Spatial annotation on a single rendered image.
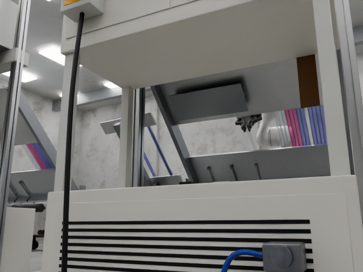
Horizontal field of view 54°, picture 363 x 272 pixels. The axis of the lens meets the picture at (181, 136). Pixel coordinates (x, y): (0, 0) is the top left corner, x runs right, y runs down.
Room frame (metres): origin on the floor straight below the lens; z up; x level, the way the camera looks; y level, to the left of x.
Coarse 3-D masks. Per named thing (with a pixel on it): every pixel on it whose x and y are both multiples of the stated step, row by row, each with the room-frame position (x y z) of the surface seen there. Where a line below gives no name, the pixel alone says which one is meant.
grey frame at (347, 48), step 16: (336, 0) 0.96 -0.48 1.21; (352, 32) 0.94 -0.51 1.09; (352, 48) 0.95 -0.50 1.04; (352, 64) 0.95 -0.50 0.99; (352, 80) 0.96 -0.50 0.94; (144, 96) 1.30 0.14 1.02; (352, 96) 0.96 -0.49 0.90; (144, 112) 1.30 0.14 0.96; (352, 112) 0.96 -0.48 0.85; (352, 128) 0.96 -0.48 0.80; (352, 144) 0.96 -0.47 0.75
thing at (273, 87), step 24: (240, 72) 1.22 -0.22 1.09; (264, 72) 1.19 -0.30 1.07; (288, 72) 1.17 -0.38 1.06; (168, 96) 1.39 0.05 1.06; (192, 96) 1.31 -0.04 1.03; (216, 96) 1.28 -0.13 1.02; (240, 96) 1.25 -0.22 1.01; (264, 96) 1.27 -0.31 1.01; (288, 96) 1.24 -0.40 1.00; (192, 120) 1.45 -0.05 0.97
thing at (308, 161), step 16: (320, 144) 1.37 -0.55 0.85; (192, 160) 1.62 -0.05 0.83; (208, 160) 1.59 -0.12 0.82; (224, 160) 1.56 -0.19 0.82; (240, 160) 1.54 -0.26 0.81; (256, 160) 1.51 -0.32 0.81; (272, 160) 1.49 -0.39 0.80; (288, 160) 1.46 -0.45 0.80; (304, 160) 1.44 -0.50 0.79; (320, 160) 1.42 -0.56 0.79; (208, 176) 1.67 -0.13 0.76; (224, 176) 1.64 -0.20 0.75; (240, 176) 1.61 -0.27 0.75; (256, 176) 1.58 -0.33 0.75; (272, 176) 1.55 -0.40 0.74; (288, 176) 1.53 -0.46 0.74; (304, 176) 1.50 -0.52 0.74
